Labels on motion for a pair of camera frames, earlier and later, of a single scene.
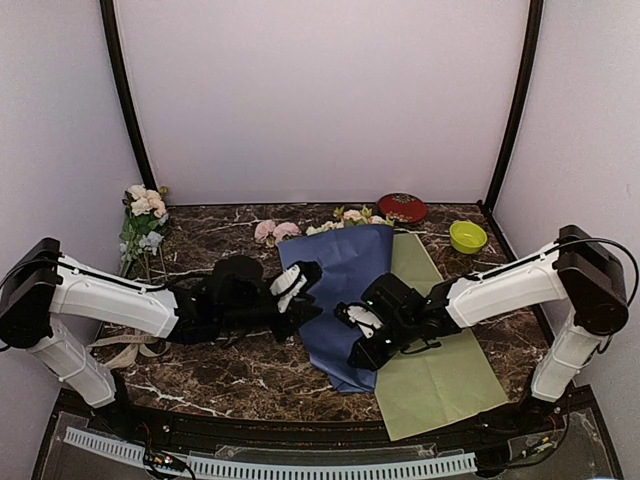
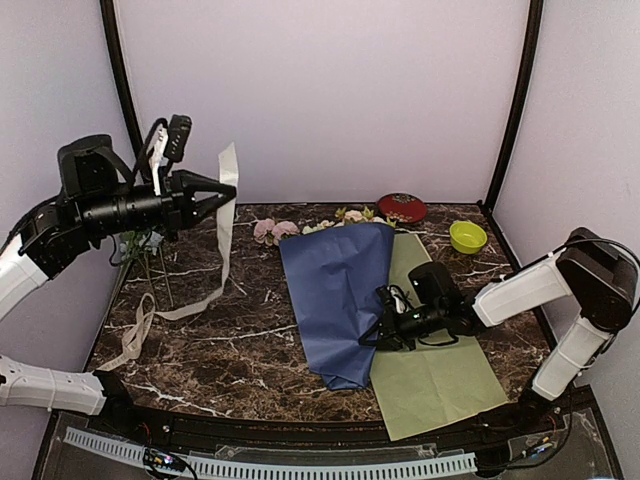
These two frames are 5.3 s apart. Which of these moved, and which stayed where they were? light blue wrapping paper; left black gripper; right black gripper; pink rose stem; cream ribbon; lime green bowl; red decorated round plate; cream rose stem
Moved: cream ribbon; left black gripper; right black gripper
Stayed: red decorated round plate; light blue wrapping paper; lime green bowl; cream rose stem; pink rose stem
